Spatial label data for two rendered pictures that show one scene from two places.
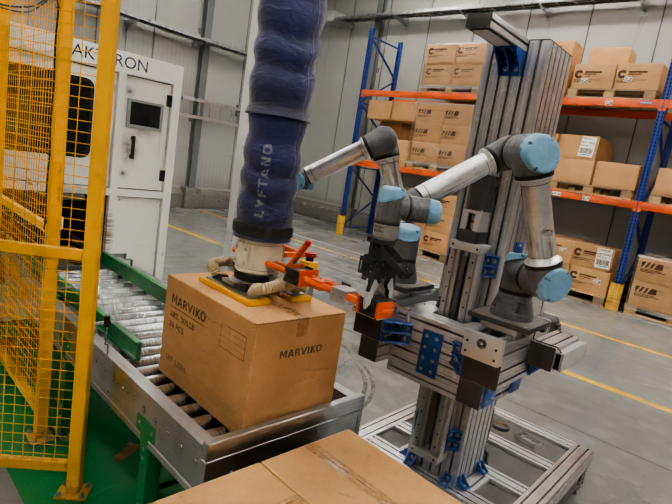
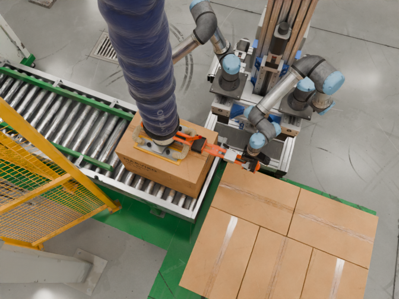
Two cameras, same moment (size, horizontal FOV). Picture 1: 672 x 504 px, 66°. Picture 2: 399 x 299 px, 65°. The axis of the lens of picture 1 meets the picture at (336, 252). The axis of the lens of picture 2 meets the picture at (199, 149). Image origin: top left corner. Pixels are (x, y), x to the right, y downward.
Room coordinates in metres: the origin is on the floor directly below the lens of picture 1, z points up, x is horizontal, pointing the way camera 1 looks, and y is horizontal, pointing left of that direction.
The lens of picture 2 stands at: (0.98, 0.39, 2.92)
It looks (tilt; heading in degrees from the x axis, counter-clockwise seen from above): 67 degrees down; 339
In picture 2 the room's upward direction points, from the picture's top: 1 degrees counter-clockwise
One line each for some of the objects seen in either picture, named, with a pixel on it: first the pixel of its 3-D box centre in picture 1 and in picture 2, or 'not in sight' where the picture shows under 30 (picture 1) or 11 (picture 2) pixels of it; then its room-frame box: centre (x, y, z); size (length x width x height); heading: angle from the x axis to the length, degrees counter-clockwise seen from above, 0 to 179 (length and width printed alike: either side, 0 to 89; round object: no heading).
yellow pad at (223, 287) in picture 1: (234, 285); (158, 149); (1.84, 0.35, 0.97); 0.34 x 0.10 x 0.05; 46
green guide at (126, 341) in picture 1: (63, 295); (22, 137); (2.51, 1.34, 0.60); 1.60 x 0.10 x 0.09; 46
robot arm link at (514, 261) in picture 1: (521, 271); (306, 88); (1.79, -0.65, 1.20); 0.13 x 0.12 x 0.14; 16
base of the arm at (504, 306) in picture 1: (513, 302); (300, 97); (1.79, -0.65, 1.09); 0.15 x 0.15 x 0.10
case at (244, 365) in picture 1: (247, 342); (169, 152); (1.88, 0.28, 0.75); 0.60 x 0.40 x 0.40; 45
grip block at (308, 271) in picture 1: (301, 275); (198, 144); (1.73, 0.11, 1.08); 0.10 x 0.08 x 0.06; 136
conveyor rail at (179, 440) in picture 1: (74, 339); (61, 164); (2.22, 1.12, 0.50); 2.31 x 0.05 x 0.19; 46
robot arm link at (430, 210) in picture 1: (419, 209); (268, 130); (1.55, -0.23, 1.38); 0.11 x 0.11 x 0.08; 16
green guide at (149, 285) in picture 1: (162, 289); (58, 86); (2.89, 0.96, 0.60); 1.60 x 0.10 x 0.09; 46
